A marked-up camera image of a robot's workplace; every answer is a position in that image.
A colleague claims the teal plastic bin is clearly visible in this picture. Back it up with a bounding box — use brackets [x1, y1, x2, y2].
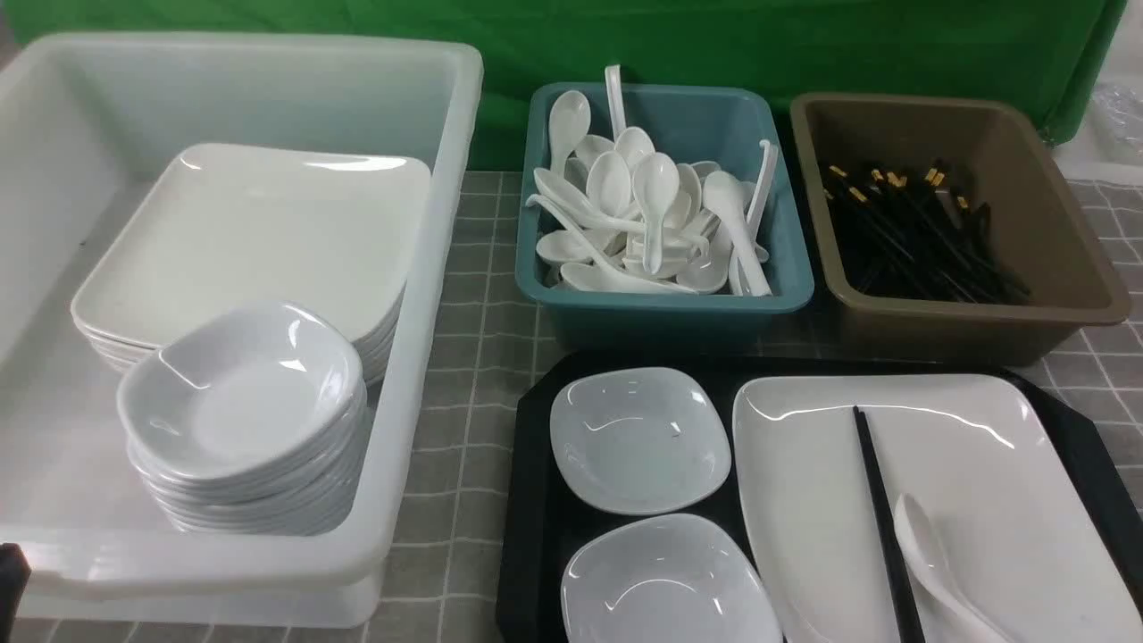
[515, 85, 815, 349]

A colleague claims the large white square plate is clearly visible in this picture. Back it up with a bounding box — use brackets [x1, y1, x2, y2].
[732, 373, 1140, 642]

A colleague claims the black chopstick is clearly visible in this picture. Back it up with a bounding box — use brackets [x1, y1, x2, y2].
[852, 405, 926, 642]

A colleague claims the clear plastic bag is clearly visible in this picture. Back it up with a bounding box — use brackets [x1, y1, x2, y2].
[1092, 81, 1142, 166]

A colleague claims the pile of black chopsticks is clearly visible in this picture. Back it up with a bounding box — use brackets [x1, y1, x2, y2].
[820, 156, 1031, 305]

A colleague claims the black serving tray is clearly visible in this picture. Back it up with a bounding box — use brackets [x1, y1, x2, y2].
[496, 351, 1140, 642]

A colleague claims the large white plastic bin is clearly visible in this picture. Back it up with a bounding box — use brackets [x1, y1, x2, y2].
[3, 32, 483, 632]

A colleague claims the grey checked tablecloth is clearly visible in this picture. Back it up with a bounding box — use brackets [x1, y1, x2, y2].
[3, 171, 1140, 642]

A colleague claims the white spoon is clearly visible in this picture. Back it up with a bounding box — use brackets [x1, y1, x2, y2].
[893, 493, 1014, 642]

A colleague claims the pile of white spoons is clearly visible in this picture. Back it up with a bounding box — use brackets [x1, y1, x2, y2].
[526, 64, 780, 297]

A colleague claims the stack of white square plates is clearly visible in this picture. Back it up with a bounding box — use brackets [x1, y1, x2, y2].
[71, 143, 432, 383]

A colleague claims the green backdrop cloth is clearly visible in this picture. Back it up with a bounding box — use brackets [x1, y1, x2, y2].
[3, 1, 1126, 170]

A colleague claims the small white bowl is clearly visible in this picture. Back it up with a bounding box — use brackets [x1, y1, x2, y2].
[547, 367, 732, 516]
[560, 513, 784, 642]

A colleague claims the brown plastic bin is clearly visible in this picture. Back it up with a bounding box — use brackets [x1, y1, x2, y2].
[789, 91, 1132, 365]

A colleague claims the stack of small white bowls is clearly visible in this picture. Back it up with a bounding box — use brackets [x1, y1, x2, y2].
[117, 302, 371, 537]

